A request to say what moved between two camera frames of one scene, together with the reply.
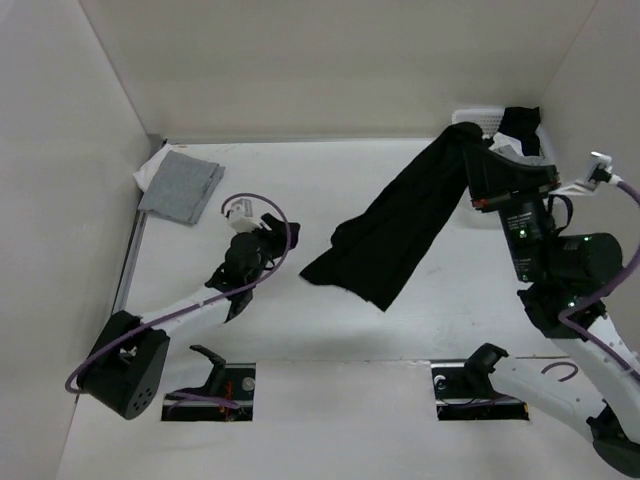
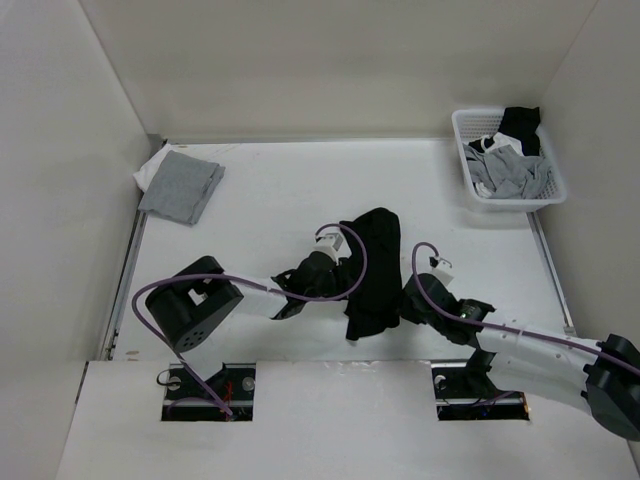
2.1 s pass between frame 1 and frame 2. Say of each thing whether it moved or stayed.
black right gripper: moved
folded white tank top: stayed
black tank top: moved
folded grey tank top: stayed
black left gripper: moved
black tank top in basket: stayed
